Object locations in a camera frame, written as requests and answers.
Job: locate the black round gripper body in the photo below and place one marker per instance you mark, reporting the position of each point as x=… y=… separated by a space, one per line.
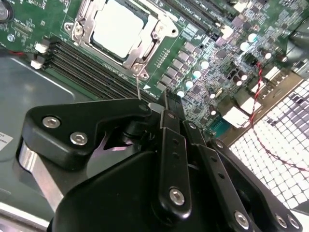
x=108 y=200

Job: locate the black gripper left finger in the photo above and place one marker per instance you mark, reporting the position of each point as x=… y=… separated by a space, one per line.
x=72 y=128

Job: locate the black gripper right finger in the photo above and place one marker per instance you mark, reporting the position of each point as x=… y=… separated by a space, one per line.
x=217 y=169

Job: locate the silver green CPU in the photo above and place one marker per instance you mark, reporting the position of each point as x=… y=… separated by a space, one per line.
x=116 y=31

